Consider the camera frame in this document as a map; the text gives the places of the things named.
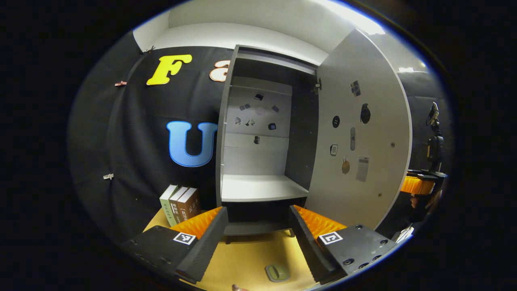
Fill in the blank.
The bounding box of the dark grey cabinet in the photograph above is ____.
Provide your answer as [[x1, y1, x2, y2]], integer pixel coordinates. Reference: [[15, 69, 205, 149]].
[[214, 44, 322, 245]]

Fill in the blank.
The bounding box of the green book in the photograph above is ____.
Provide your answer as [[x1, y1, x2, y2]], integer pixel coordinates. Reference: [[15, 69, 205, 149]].
[[159, 184, 179, 227]]

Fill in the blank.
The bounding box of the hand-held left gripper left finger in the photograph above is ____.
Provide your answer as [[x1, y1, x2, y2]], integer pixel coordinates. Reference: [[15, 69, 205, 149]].
[[120, 207, 229, 284]]

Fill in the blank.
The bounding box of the small ceiling light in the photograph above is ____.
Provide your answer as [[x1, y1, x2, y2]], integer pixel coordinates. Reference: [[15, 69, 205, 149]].
[[397, 62, 427, 74]]

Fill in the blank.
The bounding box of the olive brown book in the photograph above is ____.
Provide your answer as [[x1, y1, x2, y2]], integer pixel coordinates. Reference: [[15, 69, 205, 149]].
[[168, 186, 189, 224]]

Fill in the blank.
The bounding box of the black backdrop cloth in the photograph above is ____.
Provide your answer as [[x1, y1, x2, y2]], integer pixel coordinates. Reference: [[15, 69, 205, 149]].
[[67, 30, 451, 244]]

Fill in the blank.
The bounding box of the white ribbed object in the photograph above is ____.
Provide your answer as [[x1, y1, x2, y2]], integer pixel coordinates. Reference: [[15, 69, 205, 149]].
[[393, 226, 415, 243]]

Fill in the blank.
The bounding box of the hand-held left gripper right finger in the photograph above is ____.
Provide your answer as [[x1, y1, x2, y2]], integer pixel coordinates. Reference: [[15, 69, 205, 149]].
[[288, 205, 401, 285]]

